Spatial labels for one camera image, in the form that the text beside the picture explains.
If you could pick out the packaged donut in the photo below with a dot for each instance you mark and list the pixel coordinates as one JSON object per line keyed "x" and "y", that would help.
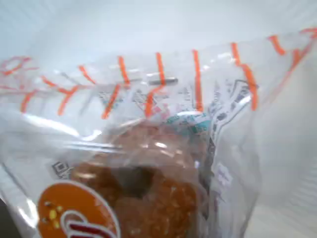
{"x": 158, "y": 138}

